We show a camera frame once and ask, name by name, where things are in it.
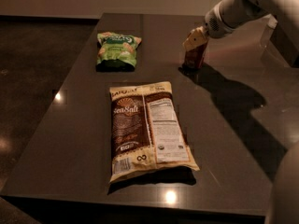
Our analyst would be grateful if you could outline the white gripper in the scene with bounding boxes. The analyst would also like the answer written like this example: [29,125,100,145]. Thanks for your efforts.
[183,4,235,51]

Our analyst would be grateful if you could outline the red coke can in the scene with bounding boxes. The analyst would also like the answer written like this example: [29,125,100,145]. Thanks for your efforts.
[183,43,207,70]

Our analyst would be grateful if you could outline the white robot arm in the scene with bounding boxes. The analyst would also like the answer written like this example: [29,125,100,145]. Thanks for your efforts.
[183,0,299,70]

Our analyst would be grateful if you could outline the green snack bag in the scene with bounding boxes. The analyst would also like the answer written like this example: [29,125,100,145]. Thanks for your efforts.
[96,32,142,72]

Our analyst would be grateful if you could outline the brown sea salt chip bag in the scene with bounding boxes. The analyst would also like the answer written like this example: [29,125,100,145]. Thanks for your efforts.
[109,81,199,183]

